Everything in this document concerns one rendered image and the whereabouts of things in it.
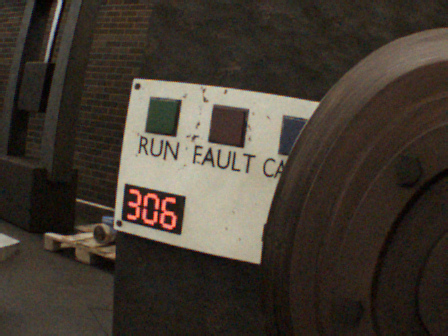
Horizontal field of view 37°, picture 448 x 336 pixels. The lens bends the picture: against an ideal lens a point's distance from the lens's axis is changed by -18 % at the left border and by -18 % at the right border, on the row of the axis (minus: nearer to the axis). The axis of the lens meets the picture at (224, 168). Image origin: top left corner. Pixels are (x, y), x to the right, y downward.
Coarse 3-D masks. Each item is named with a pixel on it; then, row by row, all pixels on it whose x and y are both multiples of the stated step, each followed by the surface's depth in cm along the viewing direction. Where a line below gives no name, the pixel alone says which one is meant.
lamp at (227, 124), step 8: (216, 112) 84; (224, 112) 84; (232, 112) 83; (240, 112) 83; (216, 120) 84; (224, 120) 84; (232, 120) 83; (240, 120) 83; (216, 128) 84; (224, 128) 84; (232, 128) 83; (240, 128) 83; (216, 136) 84; (224, 136) 84; (232, 136) 83; (240, 136) 83
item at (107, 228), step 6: (108, 216) 534; (102, 222) 527; (108, 222) 525; (96, 228) 520; (102, 228) 517; (108, 228) 520; (96, 234) 519; (102, 234) 517; (108, 234) 517; (114, 234) 525; (96, 240) 519; (102, 240) 520; (108, 240) 519; (114, 240) 531
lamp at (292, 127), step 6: (288, 120) 81; (294, 120) 81; (300, 120) 80; (288, 126) 81; (294, 126) 81; (300, 126) 80; (282, 132) 81; (288, 132) 81; (294, 132) 81; (282, 138) 81; (288, 138) 81; (294, 138) 81; (282, 144) 81; (288, 144) 81; (282, 150) 81; (288, 150) 81
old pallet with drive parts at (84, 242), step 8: (96, 224) 604; (80, 232) 576; (88, 232) 564; (48, 240) 526; (56, 240) 529; (64, 240) 520; (72, 240) 519; (80, 240) 530; (88, 240) 530; (48, 248) 527; (56, 248) 531; (64, 248) 543; (80, 248) 514; (88, 248) 513; (96, 248) 520; (104, 248) 515; (112, 248) 521; (80, 256) 515; (88, 256) 512; (96, 256) 520; (104, 256) 506; (112, 256) 504; (88, 264) 512
